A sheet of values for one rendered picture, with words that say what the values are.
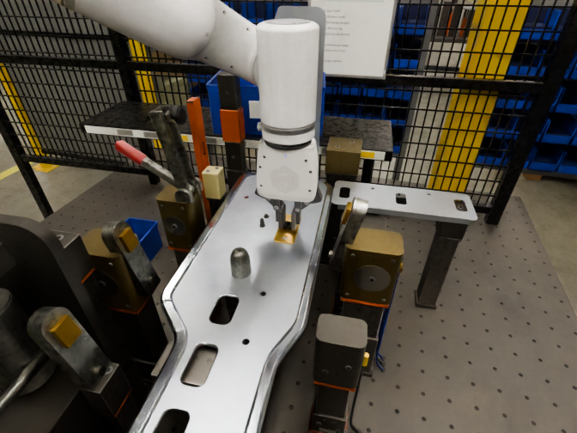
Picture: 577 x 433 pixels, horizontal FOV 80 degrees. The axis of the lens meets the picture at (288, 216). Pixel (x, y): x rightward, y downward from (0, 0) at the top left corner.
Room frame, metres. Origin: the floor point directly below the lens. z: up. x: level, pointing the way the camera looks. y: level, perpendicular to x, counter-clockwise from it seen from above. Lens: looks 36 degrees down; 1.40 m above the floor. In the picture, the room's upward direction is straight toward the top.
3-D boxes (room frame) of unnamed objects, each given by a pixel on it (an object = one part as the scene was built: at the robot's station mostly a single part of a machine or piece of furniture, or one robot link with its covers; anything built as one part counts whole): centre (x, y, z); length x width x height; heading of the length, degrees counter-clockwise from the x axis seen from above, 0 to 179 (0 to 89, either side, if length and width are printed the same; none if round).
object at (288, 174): (0.51, 0.00, 1.14); 0.10 x 0.07 x 0.11; 78
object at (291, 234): (0.51, 0.00, 1.01); 0.08 x 0.04 x 0.01; 168
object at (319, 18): (0.78, -0.02, 1.17); 0.12 x 0.01 x 0.34; 78
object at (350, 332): (0.29, -0.09, 0.84); 0.10 x 0.05 x 0.29; 78
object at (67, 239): (0.33, 0.31, 0.91); 0.07 x 0.05 x 0.42; 78
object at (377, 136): (0.99, 0.15, 1.01); 0.90 x 0.22 x 0.03; 78
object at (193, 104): (0.66, 0.18, 0.95); 0.03 x 0.01 x 0.50; 168
